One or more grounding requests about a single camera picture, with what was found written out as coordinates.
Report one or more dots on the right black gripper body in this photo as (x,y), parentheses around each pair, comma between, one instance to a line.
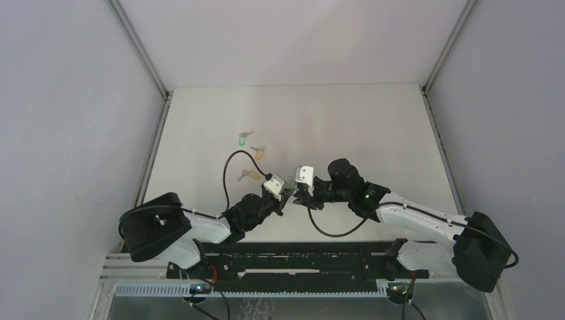
(322,194)

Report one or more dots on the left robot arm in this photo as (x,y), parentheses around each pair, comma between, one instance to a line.
(163,229)

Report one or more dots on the left circuit board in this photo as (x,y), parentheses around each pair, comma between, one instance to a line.
(200,289)

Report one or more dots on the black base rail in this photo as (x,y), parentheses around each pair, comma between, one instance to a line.
(296,266)

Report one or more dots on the right circuit board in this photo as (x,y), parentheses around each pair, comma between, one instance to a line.
(400,290)

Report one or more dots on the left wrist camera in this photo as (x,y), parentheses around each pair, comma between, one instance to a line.
(275,186)

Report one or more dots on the circuit board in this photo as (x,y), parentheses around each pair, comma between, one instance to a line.
(400,290)
(200,289)

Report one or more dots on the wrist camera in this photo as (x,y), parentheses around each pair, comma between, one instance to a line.
(305,175)
(275,186)

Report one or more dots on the green tag key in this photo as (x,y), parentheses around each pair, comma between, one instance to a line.
(243,137)

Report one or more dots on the orange tag key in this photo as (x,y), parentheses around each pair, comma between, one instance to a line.
(259,152)

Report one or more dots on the yellow tag key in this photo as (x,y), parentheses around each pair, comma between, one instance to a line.
(252,174)

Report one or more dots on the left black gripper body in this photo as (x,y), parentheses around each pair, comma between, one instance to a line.
(268,204)

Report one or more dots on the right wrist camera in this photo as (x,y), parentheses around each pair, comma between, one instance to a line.
(305,175)

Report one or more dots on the white cable duct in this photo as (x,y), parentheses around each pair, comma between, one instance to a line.
(182,290)

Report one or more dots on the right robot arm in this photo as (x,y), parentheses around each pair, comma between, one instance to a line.
(469,247)

